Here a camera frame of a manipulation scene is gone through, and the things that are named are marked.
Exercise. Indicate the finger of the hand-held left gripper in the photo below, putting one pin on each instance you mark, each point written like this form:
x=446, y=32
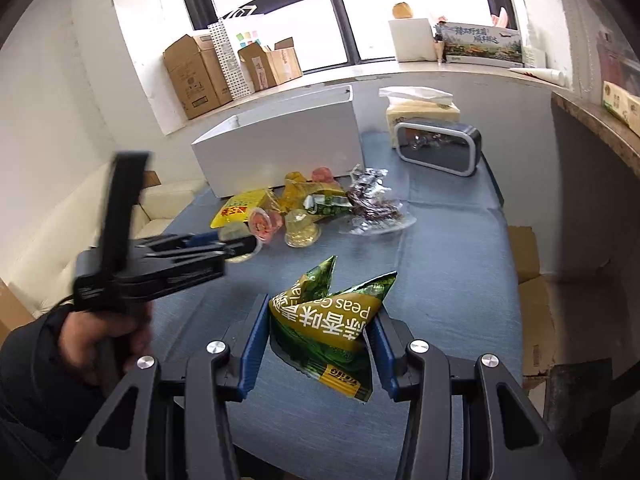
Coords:
x=240, y=250
x=205, y=240

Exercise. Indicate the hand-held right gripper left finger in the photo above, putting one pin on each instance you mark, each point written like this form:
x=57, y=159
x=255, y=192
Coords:
x=252, y=345

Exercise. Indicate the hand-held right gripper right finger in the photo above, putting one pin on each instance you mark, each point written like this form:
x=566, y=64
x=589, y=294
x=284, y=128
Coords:
x=385, y=355

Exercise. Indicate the green pea snack packet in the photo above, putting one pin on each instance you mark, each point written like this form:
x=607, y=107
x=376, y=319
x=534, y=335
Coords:
x=320, y=320

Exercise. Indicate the white rectangular box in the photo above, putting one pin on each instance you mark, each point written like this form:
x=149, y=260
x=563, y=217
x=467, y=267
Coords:
x=280, y=150

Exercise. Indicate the person's left forearm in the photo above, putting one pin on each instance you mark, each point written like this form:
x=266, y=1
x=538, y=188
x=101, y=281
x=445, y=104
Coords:
x=35, y=400

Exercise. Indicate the person's left hand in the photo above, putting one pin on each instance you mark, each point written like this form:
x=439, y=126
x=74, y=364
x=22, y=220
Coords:
x=85, y=345

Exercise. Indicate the pink jelly cup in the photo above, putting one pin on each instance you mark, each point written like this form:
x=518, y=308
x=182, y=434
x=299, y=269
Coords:
x=324, y=175
x=262, y=222

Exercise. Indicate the yellow snack packet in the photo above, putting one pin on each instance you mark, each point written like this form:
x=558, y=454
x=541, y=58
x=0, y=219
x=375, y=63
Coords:
x=235, y=210

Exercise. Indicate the cream sofa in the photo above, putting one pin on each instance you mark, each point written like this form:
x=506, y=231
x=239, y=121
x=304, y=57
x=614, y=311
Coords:
x=60, y=240

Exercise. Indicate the cardboard piece behind sofa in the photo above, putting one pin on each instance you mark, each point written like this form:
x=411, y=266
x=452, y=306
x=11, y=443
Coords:
x=151, y=178

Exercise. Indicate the small green snack packet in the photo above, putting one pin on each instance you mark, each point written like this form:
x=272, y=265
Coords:
x=327, y=205

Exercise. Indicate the blue tablecloth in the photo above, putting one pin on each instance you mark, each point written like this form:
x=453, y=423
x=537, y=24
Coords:
x=450, y=270

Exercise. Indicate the clear packet of brown dates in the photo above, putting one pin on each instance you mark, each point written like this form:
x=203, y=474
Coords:
x=375, y=217
x=367, y=182

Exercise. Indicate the flat cardboard on floor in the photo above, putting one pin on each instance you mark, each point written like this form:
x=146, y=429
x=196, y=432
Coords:
x=535, y=310

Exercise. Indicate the large cardboard box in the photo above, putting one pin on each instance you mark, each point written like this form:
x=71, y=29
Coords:
x=195, y=80

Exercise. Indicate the small open cardboard box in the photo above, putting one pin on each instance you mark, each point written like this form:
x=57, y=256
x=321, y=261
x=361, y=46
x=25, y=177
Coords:
x=287, y=62

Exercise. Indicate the white dotted paper bag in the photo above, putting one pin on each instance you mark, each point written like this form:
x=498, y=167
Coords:
x=240, y=35

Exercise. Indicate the white tray with dark inside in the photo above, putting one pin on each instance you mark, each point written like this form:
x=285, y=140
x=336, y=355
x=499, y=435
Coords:
x=435, y=147

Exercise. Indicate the soft tissue pack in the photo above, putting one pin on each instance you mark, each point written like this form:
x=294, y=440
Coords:
x=420, y=110

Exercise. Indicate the white foam box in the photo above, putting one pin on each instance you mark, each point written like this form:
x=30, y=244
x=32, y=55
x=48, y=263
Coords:
x=412, y=40

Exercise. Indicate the brown cone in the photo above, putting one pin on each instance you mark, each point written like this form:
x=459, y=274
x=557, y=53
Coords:
x=439, y=52

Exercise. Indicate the round orange bun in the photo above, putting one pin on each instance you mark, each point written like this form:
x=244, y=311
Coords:
x=403, y=10

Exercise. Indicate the stone counter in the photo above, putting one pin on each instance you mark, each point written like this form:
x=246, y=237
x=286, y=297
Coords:
x=600, y=125

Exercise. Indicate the landscape printed box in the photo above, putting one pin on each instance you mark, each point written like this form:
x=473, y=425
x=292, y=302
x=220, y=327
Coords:
x=482, y=45

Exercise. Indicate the white paper cups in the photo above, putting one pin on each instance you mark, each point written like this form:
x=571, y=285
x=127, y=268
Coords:
x=542, y=76

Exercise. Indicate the cream tissue box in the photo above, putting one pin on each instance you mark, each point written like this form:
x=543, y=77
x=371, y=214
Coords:
x=622, y=105

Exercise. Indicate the clear plastic organizer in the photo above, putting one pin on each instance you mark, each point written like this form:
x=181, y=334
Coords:
x=615, y=55

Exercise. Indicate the black window frame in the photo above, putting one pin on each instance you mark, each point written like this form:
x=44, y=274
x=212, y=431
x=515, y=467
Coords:
x=335, y=10

